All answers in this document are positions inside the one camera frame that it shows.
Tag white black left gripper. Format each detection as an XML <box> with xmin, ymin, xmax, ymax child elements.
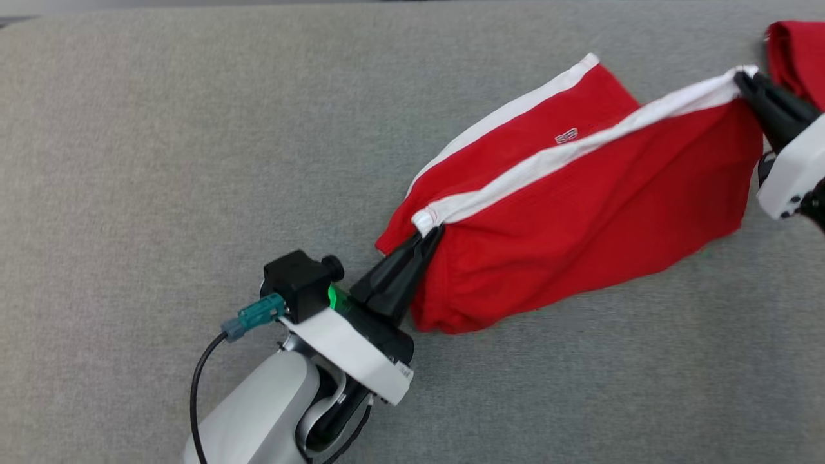
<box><xmin>280</xmin><ymin>224</ymin><xmax>446</xmax><ymax>407</ymax></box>

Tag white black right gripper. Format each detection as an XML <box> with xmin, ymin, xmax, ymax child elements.
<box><xmin>735</xmin><ymin>70</ymin><xmax>825</xmax><ymax>220</ymax></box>

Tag red white jersey shirt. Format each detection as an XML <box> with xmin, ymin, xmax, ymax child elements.
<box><xmin>766</xmin><ymin>21</ymin><xmax>825</xmax><ymax>111</ymax></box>

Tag red white sports shorts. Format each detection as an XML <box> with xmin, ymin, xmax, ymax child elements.
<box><xmin>375</xmin><ymin>53</ymin><xmax>764</xmax><ymax>334</ymax></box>

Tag thin black cable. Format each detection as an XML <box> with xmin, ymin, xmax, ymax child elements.
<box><xmin>319</xmin><ymin>403</ymin><xmax>374</xmax><ymax>464</ymax></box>

